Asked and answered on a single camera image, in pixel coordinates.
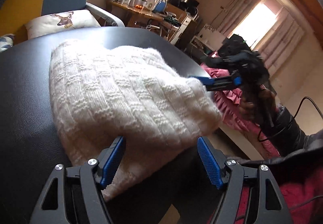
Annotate cream knitted sweater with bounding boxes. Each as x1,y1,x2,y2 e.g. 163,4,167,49
49,42,222,201

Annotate black jacket forearm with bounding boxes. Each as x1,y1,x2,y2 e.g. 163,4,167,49
260,106,309,157

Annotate person right hand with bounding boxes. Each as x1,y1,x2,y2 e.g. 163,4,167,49
238,89,277,125

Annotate pink ruffled blanket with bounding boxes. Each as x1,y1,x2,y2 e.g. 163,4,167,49
200,64,280,159

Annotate pink window curtain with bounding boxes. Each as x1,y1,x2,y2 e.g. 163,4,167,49
217,0,304,75

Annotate blue chair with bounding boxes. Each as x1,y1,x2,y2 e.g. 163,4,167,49
152,0,167,13

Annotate wooden side table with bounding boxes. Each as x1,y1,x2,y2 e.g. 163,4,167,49
106,0,180,42

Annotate white sofa armrest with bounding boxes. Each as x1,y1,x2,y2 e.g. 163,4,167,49
85,2,125,27

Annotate deer print cushion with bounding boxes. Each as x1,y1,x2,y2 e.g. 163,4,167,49
25,9,100,40

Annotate patterned triangle cushion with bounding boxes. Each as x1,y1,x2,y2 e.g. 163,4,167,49
0,33,15,52

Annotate black cable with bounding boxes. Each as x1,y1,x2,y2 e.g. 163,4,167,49
257,96,323,143

